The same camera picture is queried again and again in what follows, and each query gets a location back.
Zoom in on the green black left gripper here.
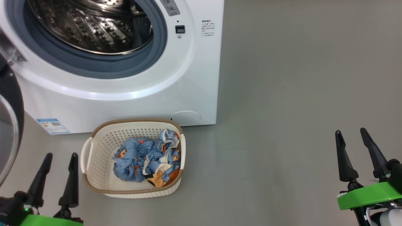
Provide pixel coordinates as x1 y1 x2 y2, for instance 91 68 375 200
0 153 84 226

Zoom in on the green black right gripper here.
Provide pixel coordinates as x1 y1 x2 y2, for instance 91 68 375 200
335 127 402 226

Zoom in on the blue cartoon print garment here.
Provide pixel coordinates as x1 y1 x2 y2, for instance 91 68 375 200
113 137 154 182

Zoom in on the black round glass washer door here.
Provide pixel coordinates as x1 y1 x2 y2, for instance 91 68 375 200
0 53 24 187

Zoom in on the blue orange white print garment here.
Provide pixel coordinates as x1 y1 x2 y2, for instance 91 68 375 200
143 129 182 188

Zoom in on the white front-load washing machine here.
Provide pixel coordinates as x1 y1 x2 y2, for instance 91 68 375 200
0 0 225 135

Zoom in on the cream perforated laundry basket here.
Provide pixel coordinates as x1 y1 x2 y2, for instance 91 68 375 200
80 118 186 199

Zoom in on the blue energy label sticker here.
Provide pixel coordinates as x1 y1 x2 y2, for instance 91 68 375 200
36 118 70 135

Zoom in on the round white filter cover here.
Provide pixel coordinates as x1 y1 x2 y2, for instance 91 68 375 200
170 111 202 126

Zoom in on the small printed text label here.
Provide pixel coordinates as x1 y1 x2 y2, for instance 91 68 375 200
201 20 215 37

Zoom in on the grey warning sticker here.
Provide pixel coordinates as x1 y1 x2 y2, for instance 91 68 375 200
160 0 181 16

